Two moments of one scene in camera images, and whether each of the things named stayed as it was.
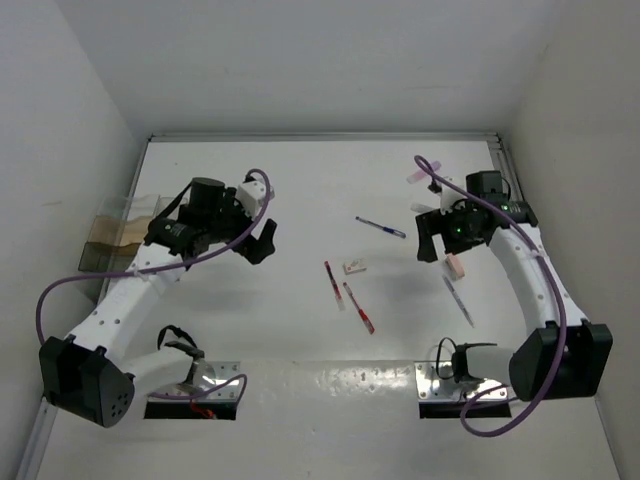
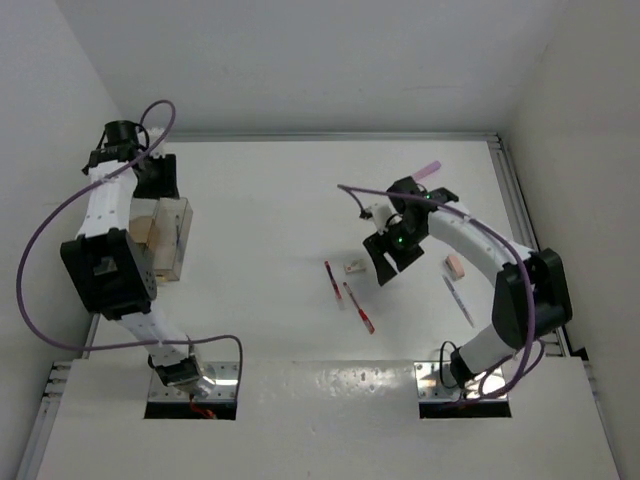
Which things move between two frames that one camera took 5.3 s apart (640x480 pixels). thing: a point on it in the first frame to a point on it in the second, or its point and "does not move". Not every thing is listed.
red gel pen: [368, 323] does not move
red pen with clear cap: [335, 286] does not move
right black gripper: [432, 223] to [377, 247]
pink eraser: [454, 266] does not move
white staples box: [354, 266] does not move
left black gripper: [255, 249] to [166, 184]
